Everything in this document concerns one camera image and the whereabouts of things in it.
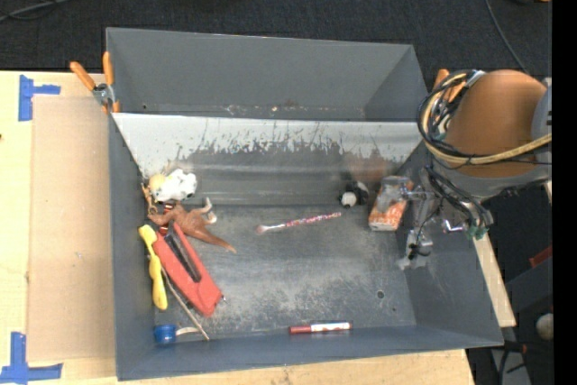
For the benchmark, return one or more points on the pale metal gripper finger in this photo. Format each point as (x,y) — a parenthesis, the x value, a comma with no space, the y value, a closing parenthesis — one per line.
(411,262)
(419,244)

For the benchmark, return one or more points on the orange and white box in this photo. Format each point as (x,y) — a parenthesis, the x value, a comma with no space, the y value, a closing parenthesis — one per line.
(387,212)

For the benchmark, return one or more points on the black and white toy panda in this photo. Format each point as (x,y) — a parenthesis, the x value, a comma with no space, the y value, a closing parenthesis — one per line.
(354,195)

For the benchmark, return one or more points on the grey metal bin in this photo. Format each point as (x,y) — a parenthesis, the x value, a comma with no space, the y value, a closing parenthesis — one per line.
(306,275)

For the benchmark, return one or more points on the red and white marker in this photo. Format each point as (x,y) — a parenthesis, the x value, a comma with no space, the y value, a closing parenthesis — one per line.
(321,327)

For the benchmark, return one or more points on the multicoloured thin spoon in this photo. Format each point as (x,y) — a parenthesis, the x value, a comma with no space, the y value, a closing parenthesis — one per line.
(299,221)

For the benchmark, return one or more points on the brown toy kangaroo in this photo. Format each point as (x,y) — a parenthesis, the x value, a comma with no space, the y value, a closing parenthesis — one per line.
(196,224)

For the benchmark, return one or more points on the thin wooden stick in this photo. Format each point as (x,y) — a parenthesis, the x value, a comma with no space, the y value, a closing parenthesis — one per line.
(191,314)

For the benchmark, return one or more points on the white and yellow toy animal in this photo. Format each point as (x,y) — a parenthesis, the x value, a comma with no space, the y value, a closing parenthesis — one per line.
(176,187)

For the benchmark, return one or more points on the yellow toy banana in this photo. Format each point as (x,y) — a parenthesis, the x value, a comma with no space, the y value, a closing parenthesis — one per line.
(155,270)

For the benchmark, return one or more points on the brown cardboard board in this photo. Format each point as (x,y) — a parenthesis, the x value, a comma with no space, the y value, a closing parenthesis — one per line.
(72,239)

